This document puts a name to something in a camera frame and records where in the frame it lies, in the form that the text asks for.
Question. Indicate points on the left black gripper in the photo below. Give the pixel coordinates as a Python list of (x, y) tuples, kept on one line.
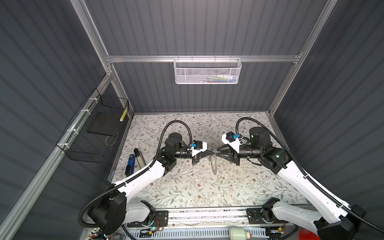
[(206, 153)]

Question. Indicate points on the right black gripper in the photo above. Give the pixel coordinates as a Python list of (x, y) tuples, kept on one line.
[(231, 155)]

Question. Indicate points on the metal perforated ring disc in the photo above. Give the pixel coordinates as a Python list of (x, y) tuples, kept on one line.
[(213, 162)]

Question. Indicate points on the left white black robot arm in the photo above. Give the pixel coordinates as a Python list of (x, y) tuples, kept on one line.
[(112, 208)]

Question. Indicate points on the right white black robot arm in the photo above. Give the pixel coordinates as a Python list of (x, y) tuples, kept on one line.
[(333, 218)]

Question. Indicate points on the blue black tool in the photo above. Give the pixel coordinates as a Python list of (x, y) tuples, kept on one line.
[(136, 161)]

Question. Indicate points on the white cylinder canister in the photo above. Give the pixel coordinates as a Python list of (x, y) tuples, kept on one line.
[(237, 233)]

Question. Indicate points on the yellow marker in basket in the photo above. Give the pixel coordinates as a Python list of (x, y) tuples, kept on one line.
[(123, 115)]

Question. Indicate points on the red bucket with pens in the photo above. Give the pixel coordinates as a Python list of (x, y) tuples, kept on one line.
[(305, 234)]

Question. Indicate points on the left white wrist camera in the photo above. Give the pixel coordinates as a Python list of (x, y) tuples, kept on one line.
[(197, 147)]

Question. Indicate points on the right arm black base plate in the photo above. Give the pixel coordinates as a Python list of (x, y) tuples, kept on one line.
[(262, 216)]

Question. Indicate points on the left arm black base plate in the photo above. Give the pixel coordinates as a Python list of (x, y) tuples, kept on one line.
[(159, 219)]

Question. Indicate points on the white mesh wall basket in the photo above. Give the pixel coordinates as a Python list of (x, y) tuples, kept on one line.
[(207, 71)]

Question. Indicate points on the white slotted cable duct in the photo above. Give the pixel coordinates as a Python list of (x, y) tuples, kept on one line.
[(198, 234)]

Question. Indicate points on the black wire wall basket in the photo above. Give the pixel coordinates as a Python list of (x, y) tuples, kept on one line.
[(97, 133)]

